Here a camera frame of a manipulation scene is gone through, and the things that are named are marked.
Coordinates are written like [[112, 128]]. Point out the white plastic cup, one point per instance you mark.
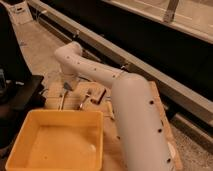
[[172, 150]]

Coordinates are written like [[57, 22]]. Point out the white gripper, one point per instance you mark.
[[71, 79]]

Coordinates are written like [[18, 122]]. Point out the metal spoon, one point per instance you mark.
[[62, 100]]

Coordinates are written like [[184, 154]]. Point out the black chair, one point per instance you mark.
[[22, 88]]

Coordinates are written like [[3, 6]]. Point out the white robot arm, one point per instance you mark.
[[138, 122]]

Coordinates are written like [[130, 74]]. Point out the yellow corn toy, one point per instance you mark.
[[111, 113]]

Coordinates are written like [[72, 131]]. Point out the yellow plastic bin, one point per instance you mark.
[[58, 140]]

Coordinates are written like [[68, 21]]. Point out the wooden brush block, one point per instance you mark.
[[98, 95]]

